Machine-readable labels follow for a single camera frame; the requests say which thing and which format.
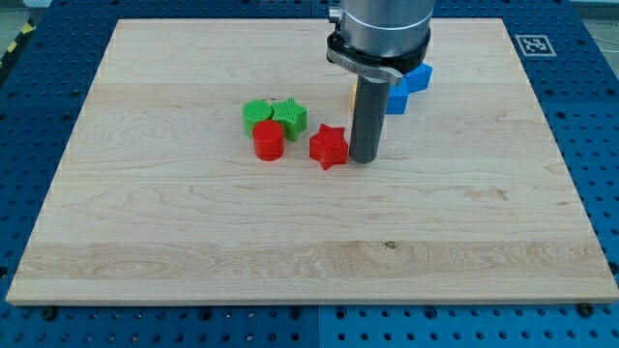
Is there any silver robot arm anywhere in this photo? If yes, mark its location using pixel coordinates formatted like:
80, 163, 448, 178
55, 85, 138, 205
326, 0, 434, 85

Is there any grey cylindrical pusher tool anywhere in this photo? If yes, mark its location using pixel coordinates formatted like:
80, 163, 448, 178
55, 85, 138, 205
349, 76, 391, 163

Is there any yellow block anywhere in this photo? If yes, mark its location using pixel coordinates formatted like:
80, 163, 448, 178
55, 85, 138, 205
350, 82, 358, 112

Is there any red cylinder block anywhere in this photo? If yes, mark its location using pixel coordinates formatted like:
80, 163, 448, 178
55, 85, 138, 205
252, 120, 284, 161

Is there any blue block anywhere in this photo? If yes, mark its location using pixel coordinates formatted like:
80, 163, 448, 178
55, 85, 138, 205
386, 63, 433, 115

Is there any green star block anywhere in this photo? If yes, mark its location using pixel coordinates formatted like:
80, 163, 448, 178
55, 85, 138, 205
272, 98, 308, 141

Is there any fiducial marker tag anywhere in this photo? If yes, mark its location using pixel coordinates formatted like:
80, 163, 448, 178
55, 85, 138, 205
515, 34, 556, 57

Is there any green cylinder block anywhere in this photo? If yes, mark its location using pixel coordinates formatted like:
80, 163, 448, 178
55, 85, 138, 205
242, 100, 273, 138

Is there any red star block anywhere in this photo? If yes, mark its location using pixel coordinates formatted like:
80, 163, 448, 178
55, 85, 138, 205
309, 124, 348, 170

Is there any wooden board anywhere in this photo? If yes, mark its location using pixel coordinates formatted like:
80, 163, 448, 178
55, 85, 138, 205
7, 18, 618, 305

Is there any black yellow hazard tape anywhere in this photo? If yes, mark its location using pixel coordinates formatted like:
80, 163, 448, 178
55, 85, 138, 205
1, 17, 37, 69

